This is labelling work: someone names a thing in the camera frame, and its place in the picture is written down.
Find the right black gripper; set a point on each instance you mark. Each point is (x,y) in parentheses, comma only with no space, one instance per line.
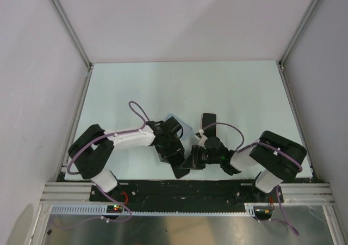
(190,163)

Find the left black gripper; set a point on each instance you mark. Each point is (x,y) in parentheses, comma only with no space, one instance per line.
(176,147)

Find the black phone with red edge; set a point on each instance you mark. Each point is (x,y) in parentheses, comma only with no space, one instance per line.
(176,167)

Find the translucent blue phone case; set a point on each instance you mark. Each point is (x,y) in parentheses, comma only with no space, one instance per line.
(186,129)

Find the black smartphone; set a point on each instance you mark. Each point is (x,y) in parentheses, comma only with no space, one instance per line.
(209,124)

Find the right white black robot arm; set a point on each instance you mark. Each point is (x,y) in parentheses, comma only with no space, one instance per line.
(280,157)

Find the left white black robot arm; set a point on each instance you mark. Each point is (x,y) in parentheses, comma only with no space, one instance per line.
(91,151)

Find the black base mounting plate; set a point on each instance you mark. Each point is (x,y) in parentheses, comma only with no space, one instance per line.
(187,196)

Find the left controller board with LEDs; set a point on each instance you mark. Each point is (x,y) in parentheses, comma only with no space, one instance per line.
(114,209)

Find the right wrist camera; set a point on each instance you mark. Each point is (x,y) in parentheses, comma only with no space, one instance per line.
(201,137)

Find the right controller board with wires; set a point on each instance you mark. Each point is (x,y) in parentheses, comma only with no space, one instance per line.
(262,214)

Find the front aluminium frame rail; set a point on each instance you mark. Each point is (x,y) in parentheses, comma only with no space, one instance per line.
(293,193)

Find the white slotted cable duct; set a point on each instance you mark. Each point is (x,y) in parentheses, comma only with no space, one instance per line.
(103,210)

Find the left aluminium frame post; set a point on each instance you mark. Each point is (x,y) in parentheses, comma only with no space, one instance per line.
(70,31)

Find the aluminium frame post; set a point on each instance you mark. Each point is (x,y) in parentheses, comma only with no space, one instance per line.
(70,31)
(299,31)

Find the right aluminium frame post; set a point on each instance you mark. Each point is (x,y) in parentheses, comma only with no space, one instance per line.
(299,31)

